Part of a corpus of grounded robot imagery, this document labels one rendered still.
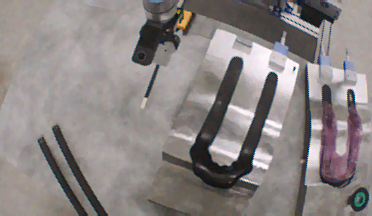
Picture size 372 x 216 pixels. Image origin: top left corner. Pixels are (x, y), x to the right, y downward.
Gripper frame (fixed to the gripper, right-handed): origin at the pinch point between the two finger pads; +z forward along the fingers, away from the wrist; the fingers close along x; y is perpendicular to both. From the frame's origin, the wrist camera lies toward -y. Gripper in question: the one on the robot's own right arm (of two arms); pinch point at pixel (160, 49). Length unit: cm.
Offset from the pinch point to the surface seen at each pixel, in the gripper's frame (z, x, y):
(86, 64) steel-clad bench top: 15.0, 23.5, -6.1
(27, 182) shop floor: 95, 64, -56
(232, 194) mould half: 8.9, -30.3, -26.3
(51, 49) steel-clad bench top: 15.0, 40.3, -5.4
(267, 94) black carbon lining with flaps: 6.9, -29.0, 1.6
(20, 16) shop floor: 95, 122, 32
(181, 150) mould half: 1.6, -14.2, -21.1
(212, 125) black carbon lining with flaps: 4.5, -18.4, -12.1
